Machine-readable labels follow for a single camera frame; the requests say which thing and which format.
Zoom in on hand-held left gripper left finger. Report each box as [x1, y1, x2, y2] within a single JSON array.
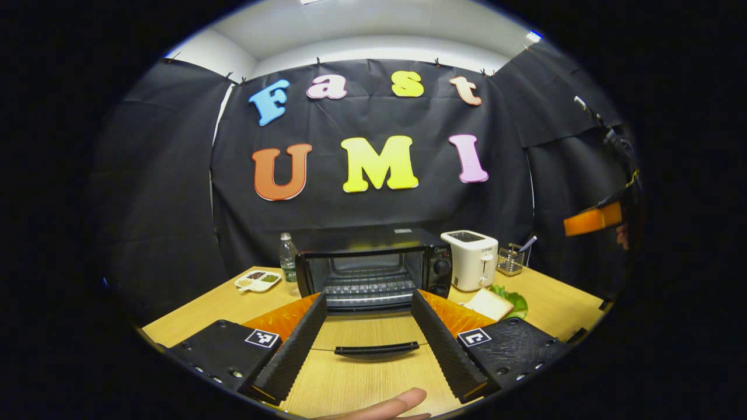
[[166, 292, 329, 407]]

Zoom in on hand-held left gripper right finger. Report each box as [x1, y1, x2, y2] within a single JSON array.
[[410, 289, 571, 404]]

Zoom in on sandwich with lettuce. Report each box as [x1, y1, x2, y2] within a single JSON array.
[[464, 284, 529, 321]]

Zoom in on black electric oven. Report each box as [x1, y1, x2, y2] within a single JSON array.
[[295, 226, 454, 359]]

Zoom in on white divided dish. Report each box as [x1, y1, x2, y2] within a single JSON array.
[[235, 270, 282, 293]]

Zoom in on white toaster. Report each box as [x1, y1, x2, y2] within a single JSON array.
[[441, 230, 500, 292]]

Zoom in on clear plastic water bottle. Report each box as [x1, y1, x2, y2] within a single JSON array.
[[279, 233, 299, 295]]

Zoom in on wire mesh basket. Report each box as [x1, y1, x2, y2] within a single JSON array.
[[497, 243, 526, 277]]

